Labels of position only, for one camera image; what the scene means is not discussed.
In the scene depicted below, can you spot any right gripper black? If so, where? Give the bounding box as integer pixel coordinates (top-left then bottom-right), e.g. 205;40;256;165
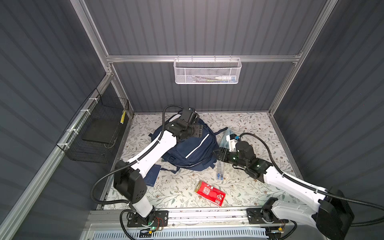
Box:
211;147;247;170

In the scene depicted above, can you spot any navy blue student backpack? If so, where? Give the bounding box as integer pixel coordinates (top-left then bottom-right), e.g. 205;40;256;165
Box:
162;120;228;173

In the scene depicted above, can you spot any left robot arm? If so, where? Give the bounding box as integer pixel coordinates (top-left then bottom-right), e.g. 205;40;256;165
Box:
90;105;203;224

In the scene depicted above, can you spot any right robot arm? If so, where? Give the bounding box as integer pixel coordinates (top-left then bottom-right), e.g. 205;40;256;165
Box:
214;134;384;240

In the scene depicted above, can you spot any clear pack of pens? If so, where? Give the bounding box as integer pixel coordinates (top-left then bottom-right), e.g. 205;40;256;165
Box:
216;161;225;181

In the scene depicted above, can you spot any light teal pencil pouch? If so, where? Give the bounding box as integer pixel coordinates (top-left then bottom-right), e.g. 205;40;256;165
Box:
219;128;235;149

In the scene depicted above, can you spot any floral table mat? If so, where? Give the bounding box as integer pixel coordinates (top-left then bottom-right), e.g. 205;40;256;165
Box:
121;113;298;209

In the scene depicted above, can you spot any red paper box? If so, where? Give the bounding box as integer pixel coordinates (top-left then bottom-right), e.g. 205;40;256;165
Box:
195;181;226;207

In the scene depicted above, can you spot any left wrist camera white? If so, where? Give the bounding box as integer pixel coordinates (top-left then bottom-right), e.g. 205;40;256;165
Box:
179;108;200;125

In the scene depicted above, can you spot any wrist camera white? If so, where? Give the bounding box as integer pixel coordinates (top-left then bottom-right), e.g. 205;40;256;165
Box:
226;134;240;152
179;108;200;125

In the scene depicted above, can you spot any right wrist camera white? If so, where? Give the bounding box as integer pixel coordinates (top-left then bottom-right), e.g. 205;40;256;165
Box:
226;134;240;152

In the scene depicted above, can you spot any white wire mesh basket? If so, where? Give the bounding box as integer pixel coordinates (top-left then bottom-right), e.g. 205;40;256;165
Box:
173;57;242;85

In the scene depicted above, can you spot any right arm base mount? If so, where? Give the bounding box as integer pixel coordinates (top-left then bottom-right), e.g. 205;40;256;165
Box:
246;208;289;224

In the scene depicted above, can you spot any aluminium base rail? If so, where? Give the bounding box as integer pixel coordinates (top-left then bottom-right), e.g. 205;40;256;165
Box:
86;206;328;229

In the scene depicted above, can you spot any black wire wall basket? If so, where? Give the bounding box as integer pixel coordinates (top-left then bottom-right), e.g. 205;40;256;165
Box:
57;91;130;164

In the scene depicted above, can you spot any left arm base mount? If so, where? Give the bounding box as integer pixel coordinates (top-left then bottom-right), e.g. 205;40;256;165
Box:
127;210;169;228

